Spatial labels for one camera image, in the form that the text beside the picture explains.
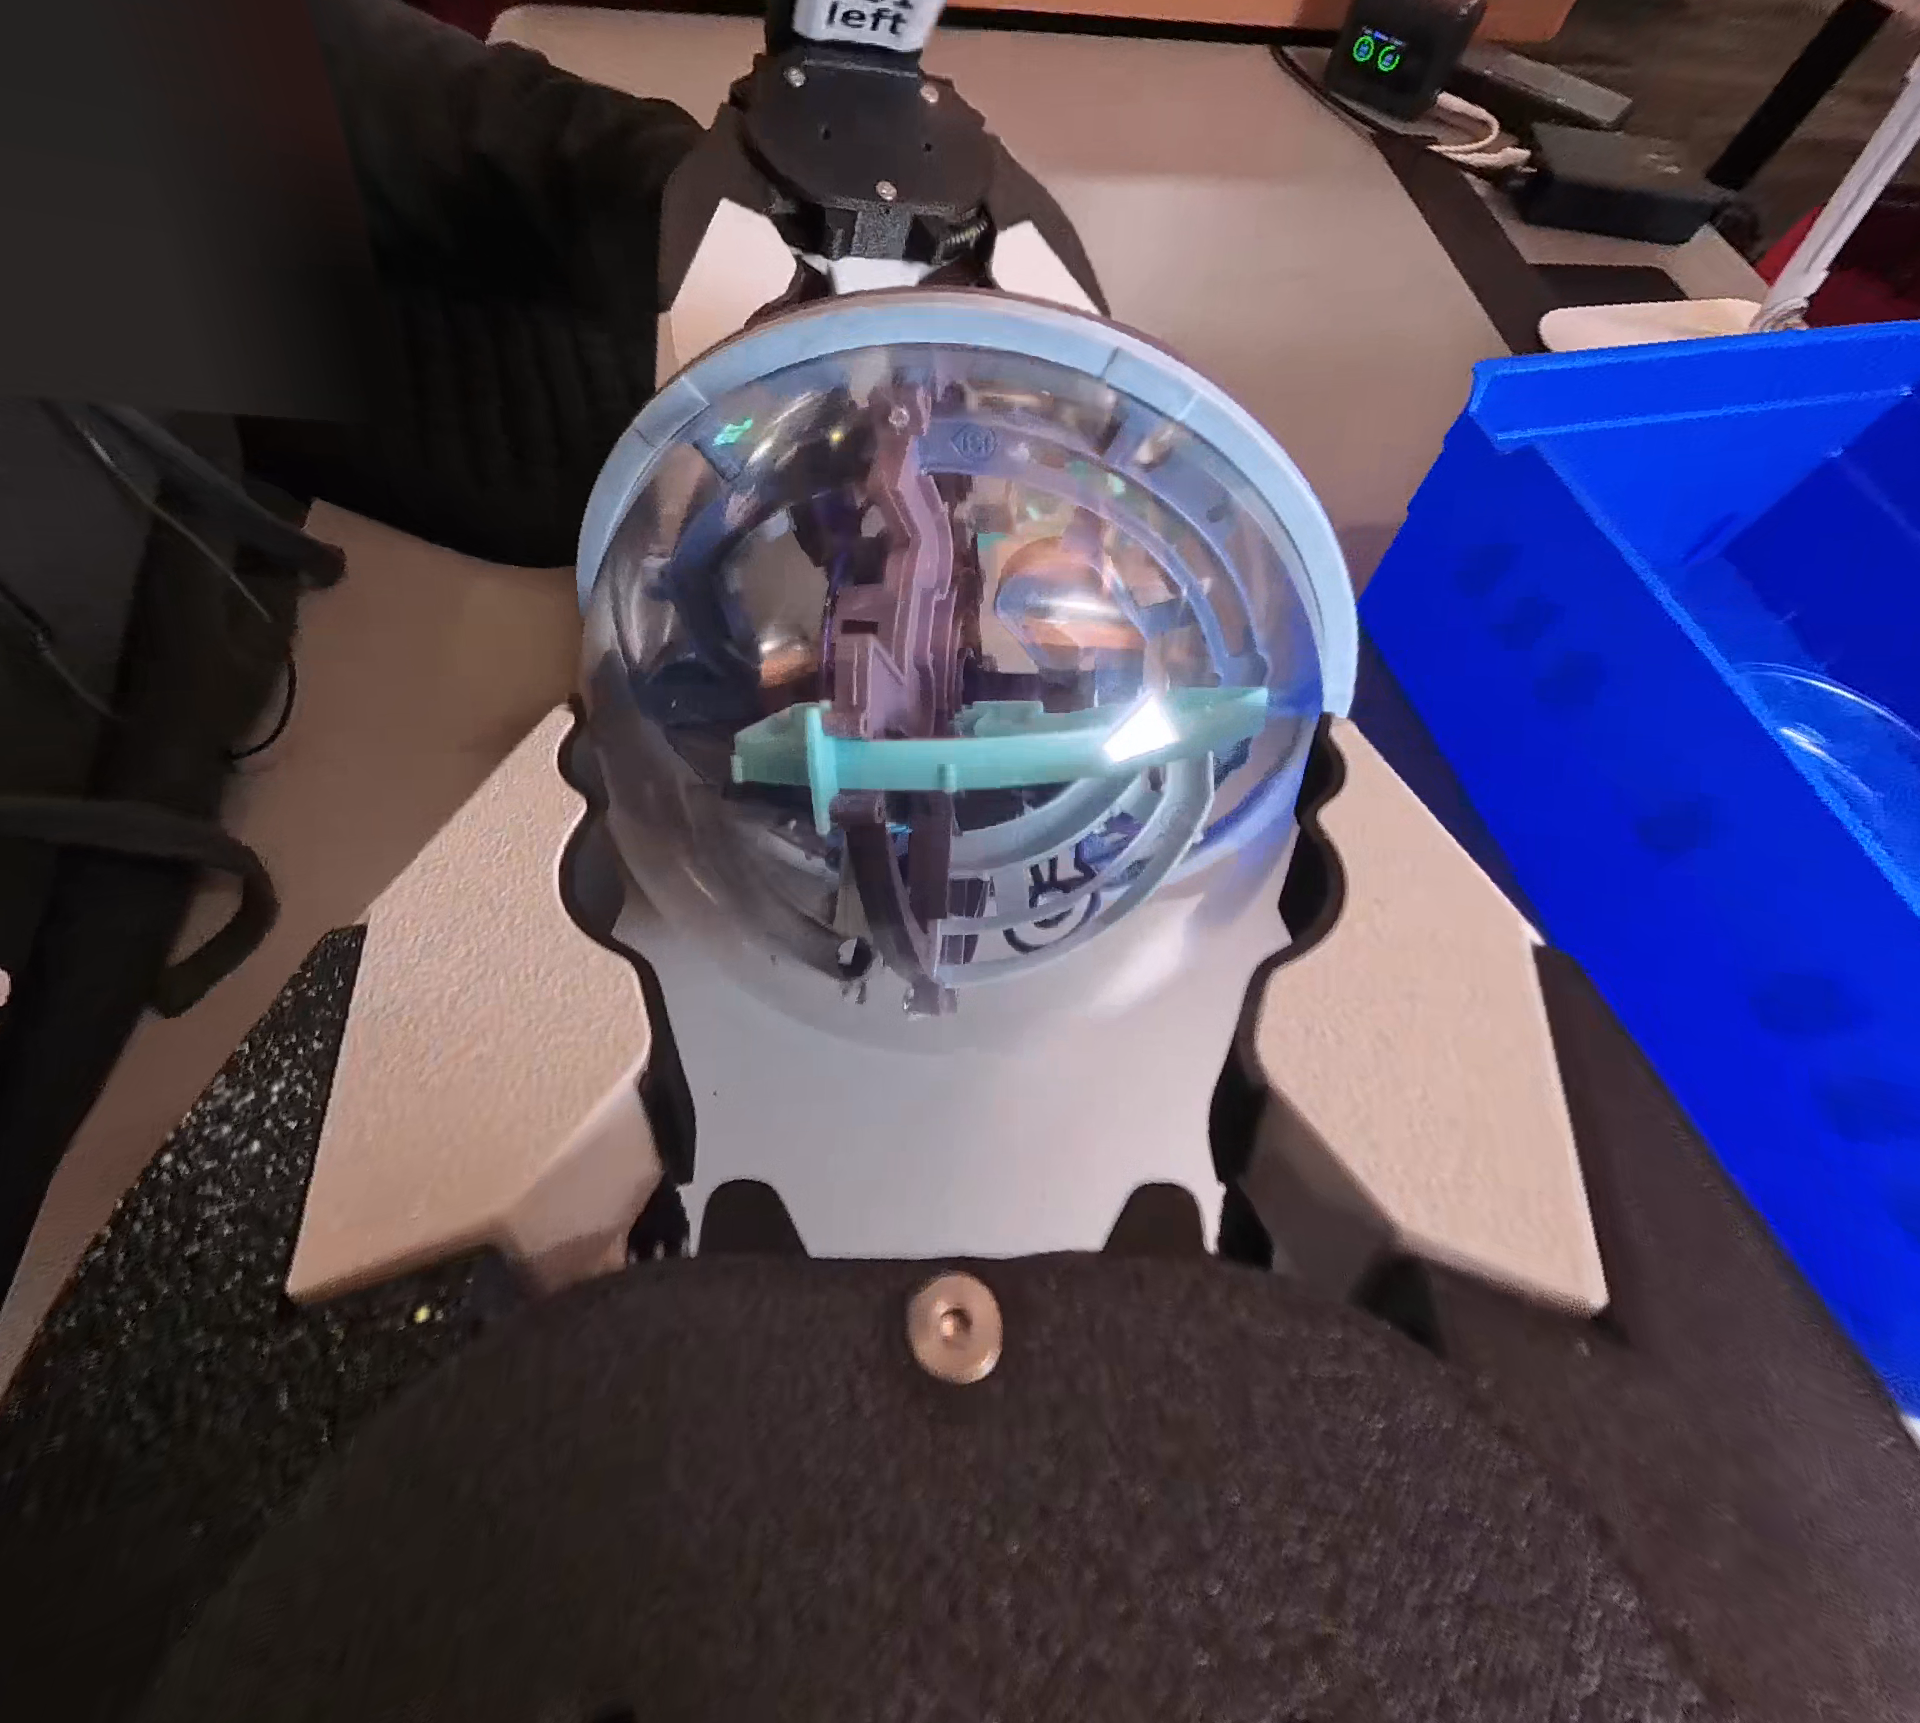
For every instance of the small black device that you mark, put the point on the small black device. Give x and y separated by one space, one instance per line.
1405 50

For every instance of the person's left forearm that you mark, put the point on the person's left forearm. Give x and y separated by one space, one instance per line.
480 254

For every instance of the clear maze ball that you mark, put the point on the clear maze ball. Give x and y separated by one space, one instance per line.
960 657

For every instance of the person's black clothing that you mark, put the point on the person's black clothing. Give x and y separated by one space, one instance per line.
61 853

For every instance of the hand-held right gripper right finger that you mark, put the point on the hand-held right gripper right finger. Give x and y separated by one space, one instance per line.
1411 1063

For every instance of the blue plastic tray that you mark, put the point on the blue plastic tray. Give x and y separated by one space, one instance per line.
1681 763

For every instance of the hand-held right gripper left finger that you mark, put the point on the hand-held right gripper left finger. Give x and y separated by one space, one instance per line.
480 1063

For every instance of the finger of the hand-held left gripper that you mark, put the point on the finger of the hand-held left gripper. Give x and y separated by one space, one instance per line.
737 284

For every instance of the black power adapter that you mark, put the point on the black power adapter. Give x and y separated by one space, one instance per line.
1620 178

